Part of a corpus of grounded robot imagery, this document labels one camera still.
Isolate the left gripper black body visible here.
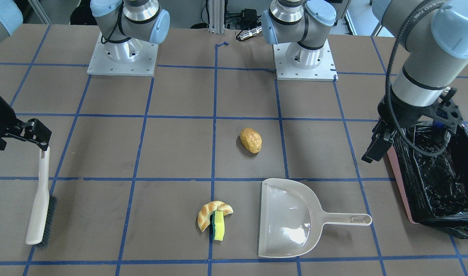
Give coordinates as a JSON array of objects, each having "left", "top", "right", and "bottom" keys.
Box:
[{"left": 377, "top": 87, "right": 463, "bottom": 133}]

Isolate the white hand brush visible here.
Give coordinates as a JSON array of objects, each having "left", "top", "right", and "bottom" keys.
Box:
[{"left": 25, "top": 148, "right": 57, "bottom": 248}]

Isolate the beige plastic dustpan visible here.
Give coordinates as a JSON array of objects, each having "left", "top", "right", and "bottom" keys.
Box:
[{"left": 257, "top": 178, "right": 372, "bottom": 258}]

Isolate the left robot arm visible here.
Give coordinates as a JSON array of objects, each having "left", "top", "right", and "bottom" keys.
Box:
[{"left": 261, "top": 0, "right": 468, "bottom": 163}]

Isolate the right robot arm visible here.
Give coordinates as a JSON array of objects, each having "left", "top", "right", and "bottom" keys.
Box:
[{"left": 0, "top": 0, "right": 170, "bottom": 151}]

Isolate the bin with black bag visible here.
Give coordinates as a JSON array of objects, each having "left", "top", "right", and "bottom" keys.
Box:
[{"left": 388, "top": 125, "right": 468, "bottom": 239}]

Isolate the toy potato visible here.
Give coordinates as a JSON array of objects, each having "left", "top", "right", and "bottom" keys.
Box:
[{"left": 240, "top": 128, "right": 262, "bottom": 154}]

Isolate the black power adapter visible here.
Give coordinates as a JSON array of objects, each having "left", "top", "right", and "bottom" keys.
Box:
[{"left": 240, "top": 8, "right": 257, "bottom": 25}]

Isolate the yellow green sponge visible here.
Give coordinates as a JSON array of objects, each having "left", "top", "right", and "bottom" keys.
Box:
[{"left": 211, "top": 211, "right": 225, "bottom": 241}]

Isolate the toy croissant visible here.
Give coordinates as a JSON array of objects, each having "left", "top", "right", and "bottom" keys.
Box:
[{"left": 196, "top": 200, "right": 234, "bottom": 232}]

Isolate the silver cable connector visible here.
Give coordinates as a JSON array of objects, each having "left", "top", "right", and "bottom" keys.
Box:
[{"left": 235, "top": 26, "right": 262, "bottom": 41}]

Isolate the aluminium frame post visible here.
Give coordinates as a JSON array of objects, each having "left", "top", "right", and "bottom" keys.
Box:
[{"left": 207, "top": 0, "right": 226, "bottom": 36}]

